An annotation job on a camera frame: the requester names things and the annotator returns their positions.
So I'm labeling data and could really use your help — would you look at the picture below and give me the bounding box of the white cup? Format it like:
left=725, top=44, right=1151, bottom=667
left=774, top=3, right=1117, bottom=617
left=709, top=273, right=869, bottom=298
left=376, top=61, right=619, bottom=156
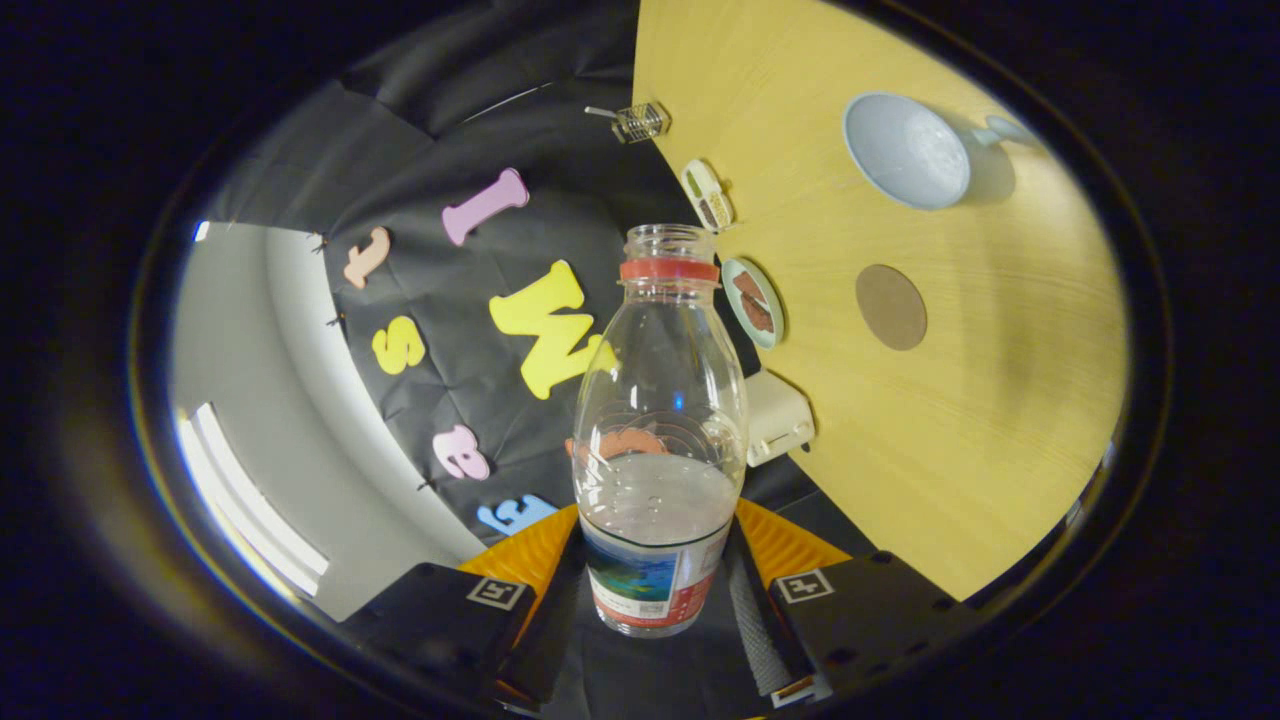
left=842, top=92, right=1041, bottom=211

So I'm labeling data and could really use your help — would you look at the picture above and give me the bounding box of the long ceiling light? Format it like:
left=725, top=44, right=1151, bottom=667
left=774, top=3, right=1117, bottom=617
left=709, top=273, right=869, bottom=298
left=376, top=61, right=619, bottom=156
left=175, top=402, right=331, bottom=599

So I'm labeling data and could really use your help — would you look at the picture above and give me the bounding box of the white divided condiment dish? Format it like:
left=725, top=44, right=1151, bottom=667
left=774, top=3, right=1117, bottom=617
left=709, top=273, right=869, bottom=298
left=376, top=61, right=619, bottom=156
left=680, top=158, right=736, bottom=233

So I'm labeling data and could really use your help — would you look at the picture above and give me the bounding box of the clear plastic juice bottle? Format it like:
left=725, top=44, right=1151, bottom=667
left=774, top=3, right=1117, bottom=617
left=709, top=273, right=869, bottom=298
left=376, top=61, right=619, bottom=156
left=572, top=224, right=749, bottom=639

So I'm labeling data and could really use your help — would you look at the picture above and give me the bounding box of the small glass jar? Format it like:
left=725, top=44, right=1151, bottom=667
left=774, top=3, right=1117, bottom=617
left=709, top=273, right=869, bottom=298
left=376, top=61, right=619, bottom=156
left=615, top=100, right=671, bottom=144

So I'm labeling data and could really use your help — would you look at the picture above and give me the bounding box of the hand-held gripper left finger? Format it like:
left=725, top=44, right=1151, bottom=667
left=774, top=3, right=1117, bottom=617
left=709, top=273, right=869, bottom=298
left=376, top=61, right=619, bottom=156
left=340, top=503, right=586, bottom=706

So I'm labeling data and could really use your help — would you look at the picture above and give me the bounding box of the black backdrop cloth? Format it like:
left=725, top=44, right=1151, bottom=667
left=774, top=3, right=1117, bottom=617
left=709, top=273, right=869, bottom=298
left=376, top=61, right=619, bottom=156
left=205, top=0, right=871, bottom=561

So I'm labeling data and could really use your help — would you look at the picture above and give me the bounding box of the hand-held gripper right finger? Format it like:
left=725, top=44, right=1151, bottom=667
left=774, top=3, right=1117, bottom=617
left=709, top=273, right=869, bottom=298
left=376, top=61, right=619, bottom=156
left=728, top=498, right=986, bottom=711

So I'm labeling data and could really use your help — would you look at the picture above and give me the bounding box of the wooden table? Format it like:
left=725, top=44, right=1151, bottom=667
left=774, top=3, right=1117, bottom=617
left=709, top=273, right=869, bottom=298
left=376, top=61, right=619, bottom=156
left=632, top=0, right=1129, bottom=603

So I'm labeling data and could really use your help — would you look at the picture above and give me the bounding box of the round brown coaster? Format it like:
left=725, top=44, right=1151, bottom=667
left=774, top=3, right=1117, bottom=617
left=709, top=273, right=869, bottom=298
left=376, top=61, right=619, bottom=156
left=855, top=263, right=928, bottom=352

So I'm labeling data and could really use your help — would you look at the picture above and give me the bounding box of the light green plate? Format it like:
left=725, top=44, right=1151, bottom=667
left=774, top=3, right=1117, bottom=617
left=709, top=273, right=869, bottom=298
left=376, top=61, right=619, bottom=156
left=720, top=257, right=786, bottom=351

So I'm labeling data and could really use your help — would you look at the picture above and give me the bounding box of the white toaster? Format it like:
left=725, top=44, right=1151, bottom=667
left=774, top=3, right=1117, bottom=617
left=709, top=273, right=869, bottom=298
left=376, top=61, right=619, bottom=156
left=745, top=370, right=816, bottom=469

